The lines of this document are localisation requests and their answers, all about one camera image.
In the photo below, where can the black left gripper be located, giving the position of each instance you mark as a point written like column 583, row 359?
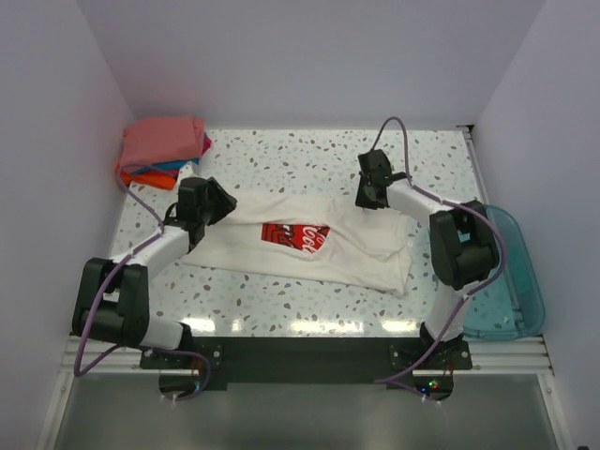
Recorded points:
column 225, row 203

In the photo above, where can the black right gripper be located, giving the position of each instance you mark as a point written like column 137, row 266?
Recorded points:
column 361, row 201

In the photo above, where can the white t-shirt with red print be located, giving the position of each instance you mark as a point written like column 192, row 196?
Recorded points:
column 318, row 238

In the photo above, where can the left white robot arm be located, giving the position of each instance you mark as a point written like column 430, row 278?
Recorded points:
column 113, row 301

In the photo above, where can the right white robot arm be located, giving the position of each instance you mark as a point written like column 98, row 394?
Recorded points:
column 463, row 242

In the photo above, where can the blue folded t-shirt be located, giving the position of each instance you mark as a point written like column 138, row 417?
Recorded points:
column 169, row 167

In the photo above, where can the orange folded t-shirt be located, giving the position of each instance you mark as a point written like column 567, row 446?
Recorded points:
column 154, row 178

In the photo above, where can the pink folded t-shirt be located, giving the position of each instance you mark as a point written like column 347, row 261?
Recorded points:
column 154, row 140

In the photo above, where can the teal translucent plastic bin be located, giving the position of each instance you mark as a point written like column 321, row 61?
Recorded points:
column 512, row 306

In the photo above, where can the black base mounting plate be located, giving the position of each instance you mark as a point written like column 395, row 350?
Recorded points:
column 179, row 374

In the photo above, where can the aluminium frame rail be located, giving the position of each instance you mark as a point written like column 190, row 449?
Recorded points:
column 386, row 355

